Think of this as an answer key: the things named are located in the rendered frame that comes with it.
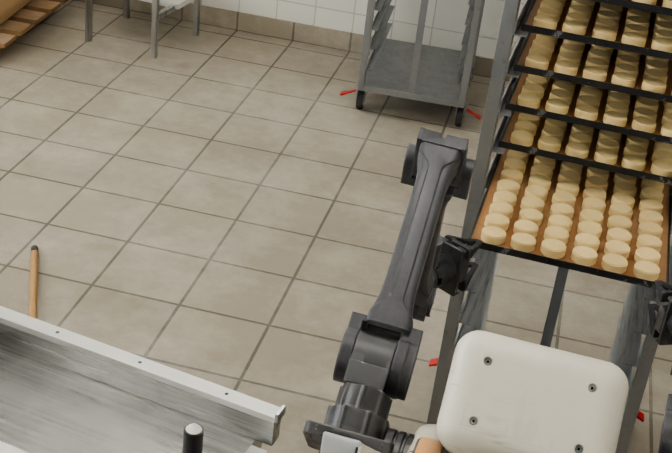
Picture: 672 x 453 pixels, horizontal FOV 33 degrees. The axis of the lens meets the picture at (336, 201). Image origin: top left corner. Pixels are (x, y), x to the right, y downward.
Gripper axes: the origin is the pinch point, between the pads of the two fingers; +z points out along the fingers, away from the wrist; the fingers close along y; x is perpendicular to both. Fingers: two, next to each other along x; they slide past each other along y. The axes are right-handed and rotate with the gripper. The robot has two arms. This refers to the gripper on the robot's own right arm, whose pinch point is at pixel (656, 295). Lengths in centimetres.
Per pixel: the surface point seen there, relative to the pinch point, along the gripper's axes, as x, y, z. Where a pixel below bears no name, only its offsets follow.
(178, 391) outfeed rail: -93, 7, -10
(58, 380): -112, 11, 0
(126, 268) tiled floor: -83, 95, 168
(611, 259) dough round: -4.8, -1.7, 10.6
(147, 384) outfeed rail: -98, 8, -6
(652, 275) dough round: 1.5, -1.2, 5.0
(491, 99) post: -20, -20, 47
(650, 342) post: 19.1, 29.5, 23.7
